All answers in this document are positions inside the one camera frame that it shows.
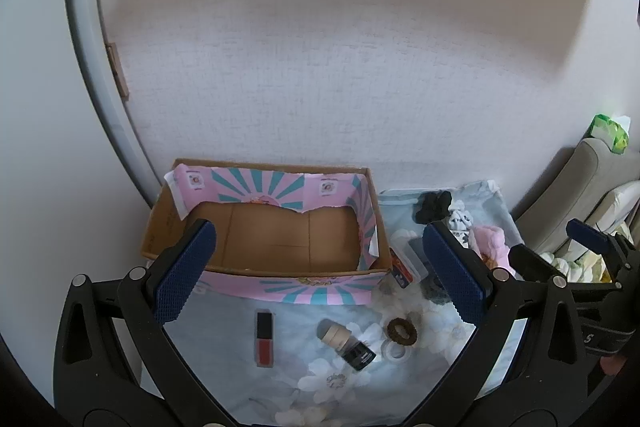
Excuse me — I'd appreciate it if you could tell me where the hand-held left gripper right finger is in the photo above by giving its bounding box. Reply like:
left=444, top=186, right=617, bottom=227
left=405, top=222, right=592, bottom=426

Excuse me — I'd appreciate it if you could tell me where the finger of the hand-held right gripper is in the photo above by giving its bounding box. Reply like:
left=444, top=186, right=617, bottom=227
left=507, top=244, right=626, bottom=295
left=566, top=218, right=640, bottom=279

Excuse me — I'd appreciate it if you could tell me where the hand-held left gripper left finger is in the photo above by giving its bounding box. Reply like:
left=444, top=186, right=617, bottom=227
left=52, top=219, right=236, bottom=426

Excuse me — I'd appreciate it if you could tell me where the red and blue card box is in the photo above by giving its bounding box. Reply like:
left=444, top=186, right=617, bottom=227
left=389, top=247, right=414, bottom=289

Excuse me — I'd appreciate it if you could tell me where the black hair scrunchie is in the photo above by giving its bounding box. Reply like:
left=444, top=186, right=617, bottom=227
left=413, top=190, right=454, bottom=224

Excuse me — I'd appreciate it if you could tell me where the cardboard box with pink lining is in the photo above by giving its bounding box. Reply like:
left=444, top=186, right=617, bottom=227
left=140, top=158, right=393, bottom=308

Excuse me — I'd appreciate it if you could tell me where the person's right hand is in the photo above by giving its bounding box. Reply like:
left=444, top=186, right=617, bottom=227
left=600, top=352, right=628, bottom=377

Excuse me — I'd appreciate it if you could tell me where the yellow floral cloth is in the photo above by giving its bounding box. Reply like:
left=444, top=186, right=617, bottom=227
left=544, top=251, right=614, bottom=284

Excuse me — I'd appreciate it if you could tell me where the pink plush item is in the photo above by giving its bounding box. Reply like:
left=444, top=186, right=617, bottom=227
left=469, top=225, right=517, bottom=279

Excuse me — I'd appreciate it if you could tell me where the white pillow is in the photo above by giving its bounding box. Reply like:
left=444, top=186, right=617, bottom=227
left=591, top=180, right=640, bottom=234

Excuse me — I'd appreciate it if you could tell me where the grey sofa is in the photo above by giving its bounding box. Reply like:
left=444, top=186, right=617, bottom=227
left=515, top=139, right=640, bottom=259

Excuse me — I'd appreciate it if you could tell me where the clear plastic case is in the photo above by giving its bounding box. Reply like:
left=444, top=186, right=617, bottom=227
left=391, top=231, right=431, bottom=284

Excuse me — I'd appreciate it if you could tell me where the white black patterned cloth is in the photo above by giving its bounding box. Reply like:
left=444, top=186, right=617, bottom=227
left=446, top=201, right=474, bottom=249

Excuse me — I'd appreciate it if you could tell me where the brown hair scrunchie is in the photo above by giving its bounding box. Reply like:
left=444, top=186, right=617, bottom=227
left=387, top=317, right=419, bottom=348

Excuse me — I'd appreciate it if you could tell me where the white tape roll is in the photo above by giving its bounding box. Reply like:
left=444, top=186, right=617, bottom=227
left=381, top=339, right=414, bottom=362

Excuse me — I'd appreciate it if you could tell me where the green tissue pack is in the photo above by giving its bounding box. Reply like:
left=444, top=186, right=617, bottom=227
left=587, top=114, right=632, bottom=154

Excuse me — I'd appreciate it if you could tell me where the red lip gloss tube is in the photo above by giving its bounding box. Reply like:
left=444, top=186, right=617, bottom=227
left=254, top=310, right=275, bottom=368

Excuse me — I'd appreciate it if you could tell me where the beige bottle with black cap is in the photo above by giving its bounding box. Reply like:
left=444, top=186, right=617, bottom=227
left=316, top=318, right=377, bottom=371

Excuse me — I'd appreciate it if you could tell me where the light blue floral blanket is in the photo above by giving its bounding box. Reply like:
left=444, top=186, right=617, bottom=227
left=162, top=179, right=526, bottom=427

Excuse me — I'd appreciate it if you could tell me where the door hinge plate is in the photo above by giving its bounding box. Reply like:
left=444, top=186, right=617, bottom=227
left=107, top=42, right=131, bottom=100

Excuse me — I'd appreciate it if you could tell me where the door frame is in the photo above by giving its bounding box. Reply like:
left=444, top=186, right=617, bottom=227
left=64, top=0, right=157, bottom=210

